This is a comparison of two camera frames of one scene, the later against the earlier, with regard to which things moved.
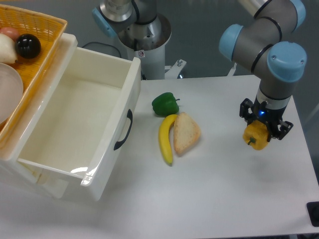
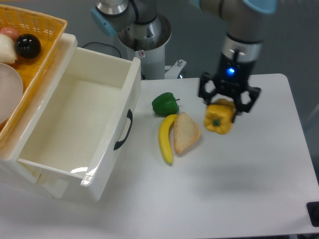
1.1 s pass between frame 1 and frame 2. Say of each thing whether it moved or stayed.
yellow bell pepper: moved
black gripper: moved
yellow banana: stayed
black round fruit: stayed
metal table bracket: stayed
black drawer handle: stayed
